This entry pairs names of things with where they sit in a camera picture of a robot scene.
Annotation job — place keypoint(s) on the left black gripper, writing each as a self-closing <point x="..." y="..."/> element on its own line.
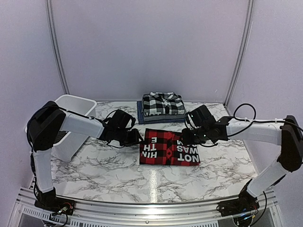
<point x="134" y="140"/>

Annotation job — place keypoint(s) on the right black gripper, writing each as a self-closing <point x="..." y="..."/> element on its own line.
<point x="186" y="139"/>

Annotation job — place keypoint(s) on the red black plaid shirt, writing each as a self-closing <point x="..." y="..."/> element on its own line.
<point x="162" y="147"/>

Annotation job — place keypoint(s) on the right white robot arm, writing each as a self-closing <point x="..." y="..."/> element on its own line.
<point x="201" y="126"/>

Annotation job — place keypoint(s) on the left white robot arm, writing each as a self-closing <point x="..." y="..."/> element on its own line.
<point x="44" y="126"/>

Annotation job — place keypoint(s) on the blue checked folded shirt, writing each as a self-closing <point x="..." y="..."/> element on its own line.
<point x="140" y="117"/>

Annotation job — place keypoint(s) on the black white plaid folded shirt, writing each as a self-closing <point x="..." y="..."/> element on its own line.
<point x="157" y="103"/>

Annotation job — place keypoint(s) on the white plastic bin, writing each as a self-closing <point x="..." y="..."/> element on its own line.
<point x="77" y="126"/>

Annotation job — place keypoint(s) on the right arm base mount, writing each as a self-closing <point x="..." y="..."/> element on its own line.
<point x="236" y="206"/>

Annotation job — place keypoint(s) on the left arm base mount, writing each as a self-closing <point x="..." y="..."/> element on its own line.
<point x="59" y="206"/>

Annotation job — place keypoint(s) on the right wall aluminium profile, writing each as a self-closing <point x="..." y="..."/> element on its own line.
<point x="241" y="53"/>

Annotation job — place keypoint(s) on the wall aluminium profile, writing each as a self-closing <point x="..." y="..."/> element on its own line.
<point x="241" y="53"/>
<point x="55" y="45"/>

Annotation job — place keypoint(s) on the aluminium front frame rail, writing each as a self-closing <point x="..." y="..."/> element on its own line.
<point x="113" y="214"/>

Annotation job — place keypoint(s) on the left wall aluminium profile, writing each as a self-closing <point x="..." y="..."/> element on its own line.
<point x="55" y="45"/>

